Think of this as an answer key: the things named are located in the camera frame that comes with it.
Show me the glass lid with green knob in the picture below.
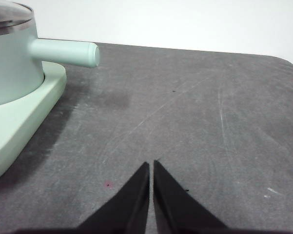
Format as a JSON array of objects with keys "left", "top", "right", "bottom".
[{"left": 0, "top": 0, "right": 35, "bottom": 26}]

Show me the green pot with handle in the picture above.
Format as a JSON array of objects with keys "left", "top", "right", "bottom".
[{"left": 0, "top": 14, "right": 100, "bottom": 108}]

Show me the green breakfast machine base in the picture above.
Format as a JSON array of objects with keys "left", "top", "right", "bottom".
[{"left": 0, "top": 60, "right": 68, "bottom": 185}]

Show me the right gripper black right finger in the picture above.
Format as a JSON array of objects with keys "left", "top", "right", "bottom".
[{"left": 153, "top": 159, "right": 232, "bottom": 234}]

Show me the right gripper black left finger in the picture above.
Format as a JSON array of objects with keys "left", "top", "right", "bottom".
[{"left": 74, "top": 162, "right": 151, "bottom": 234}]

